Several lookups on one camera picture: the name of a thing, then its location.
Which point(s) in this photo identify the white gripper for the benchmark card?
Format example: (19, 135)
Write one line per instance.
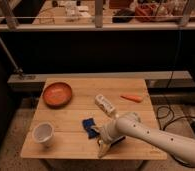
(108, 134)

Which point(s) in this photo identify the white red black eraser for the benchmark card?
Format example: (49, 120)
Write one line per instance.
(115, 142)

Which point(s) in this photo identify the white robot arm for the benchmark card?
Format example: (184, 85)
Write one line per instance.
(129, 125)

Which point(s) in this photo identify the wooden table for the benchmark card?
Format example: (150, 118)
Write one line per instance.
(70, 139)

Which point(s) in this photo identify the orange carrot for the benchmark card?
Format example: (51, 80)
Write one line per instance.
(134, 98)

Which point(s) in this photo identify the white plastic cup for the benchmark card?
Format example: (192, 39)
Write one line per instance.
(43, 134)

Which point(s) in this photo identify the orange round plate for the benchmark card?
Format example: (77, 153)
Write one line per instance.
(57, 94)

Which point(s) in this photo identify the metal diagonal rod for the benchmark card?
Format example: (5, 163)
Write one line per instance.
(18, 70)

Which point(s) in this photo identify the background wooden shelf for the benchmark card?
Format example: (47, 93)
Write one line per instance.
(96, 15)

